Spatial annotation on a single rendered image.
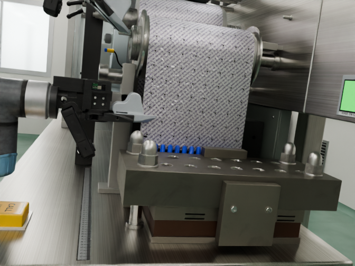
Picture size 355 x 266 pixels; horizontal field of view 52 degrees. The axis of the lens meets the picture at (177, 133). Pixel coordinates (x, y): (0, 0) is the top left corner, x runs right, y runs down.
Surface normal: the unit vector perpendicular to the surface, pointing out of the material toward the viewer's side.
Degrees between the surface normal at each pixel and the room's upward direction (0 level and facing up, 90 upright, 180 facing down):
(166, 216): 90
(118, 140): 90
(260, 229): 90
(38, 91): 61
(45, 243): 0
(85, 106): 90
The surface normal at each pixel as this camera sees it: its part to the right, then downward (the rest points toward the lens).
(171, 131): 0.22, 0.16
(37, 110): 0.15, 0.61
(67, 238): 0.11, -0.98
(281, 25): -0.97, -0.07
